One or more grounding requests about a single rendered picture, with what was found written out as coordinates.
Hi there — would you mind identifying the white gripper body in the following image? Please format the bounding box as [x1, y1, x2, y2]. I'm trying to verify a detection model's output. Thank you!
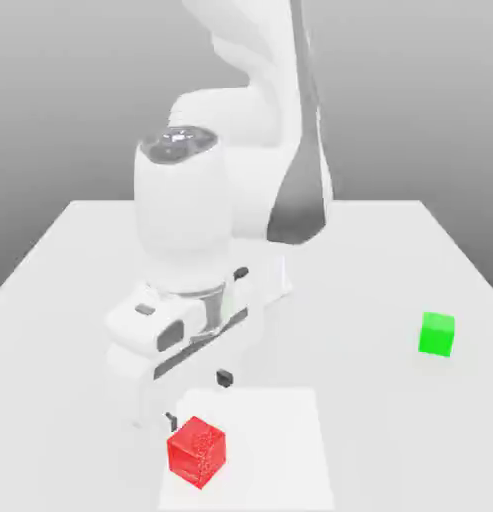
[104, 288, 269, 403]

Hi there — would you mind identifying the small red cube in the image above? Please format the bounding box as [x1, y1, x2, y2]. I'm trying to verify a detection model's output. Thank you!
[166, 415, 227, 491]

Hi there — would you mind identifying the small green cube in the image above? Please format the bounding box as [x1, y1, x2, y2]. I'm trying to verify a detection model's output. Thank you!
[417, 311, 456, 358]

